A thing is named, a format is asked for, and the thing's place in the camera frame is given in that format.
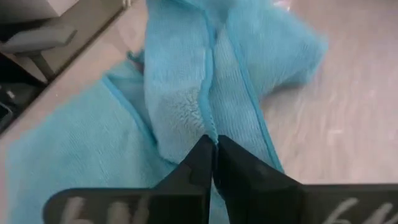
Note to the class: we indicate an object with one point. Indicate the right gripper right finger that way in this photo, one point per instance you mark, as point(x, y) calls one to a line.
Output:
point(280, 202)

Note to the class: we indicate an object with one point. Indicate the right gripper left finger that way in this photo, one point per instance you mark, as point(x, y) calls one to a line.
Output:
point(140, 205)

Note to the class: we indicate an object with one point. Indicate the blue microfiber towel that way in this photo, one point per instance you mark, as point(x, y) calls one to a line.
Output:
point(174, 77)

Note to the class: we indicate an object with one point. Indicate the grey side table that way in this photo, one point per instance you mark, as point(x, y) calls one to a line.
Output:
point(37, 39)

